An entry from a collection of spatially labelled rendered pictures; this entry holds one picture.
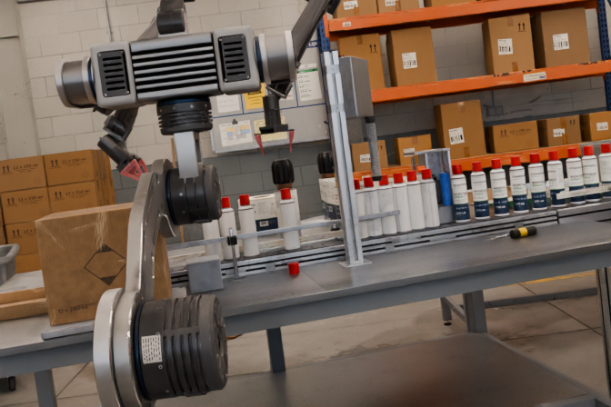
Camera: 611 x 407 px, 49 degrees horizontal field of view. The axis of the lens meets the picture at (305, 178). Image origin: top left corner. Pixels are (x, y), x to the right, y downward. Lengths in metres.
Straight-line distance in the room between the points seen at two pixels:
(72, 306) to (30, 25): 5.64
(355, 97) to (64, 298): 1.01
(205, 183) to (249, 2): 5.29
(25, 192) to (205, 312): 4.45
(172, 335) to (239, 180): 5.55
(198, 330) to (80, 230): 0.66
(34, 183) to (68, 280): 3.80
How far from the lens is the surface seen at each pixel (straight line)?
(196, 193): 1.63
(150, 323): 1.23
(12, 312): 2.13
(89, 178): 5.48
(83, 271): 1.79
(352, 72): 2.08
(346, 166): 2.07
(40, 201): 5.57
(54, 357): 1.83
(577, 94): 7.29
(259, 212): 2.72
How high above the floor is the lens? 1.23
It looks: 3 degrees down
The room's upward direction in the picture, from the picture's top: 7 degrees counter-clockwise
